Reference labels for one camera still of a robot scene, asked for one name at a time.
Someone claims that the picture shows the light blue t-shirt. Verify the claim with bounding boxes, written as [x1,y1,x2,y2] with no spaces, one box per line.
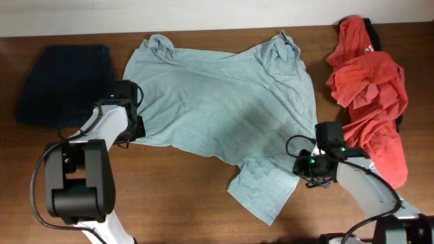
[123,33,317,224]

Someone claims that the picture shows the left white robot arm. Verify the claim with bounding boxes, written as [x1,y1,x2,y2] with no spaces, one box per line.
[36,80,145,243]

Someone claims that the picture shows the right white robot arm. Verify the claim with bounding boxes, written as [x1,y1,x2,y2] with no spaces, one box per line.
[293,121,433,244]

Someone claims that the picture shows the folded navy blue garment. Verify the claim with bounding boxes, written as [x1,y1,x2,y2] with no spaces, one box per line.
[15,45,114,129]

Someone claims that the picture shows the red t-shirt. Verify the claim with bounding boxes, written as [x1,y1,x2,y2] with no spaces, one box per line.
[326,16,409,188]

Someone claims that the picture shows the black garment under red shirt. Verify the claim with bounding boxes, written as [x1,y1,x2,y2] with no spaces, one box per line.
[363,18,403,133]

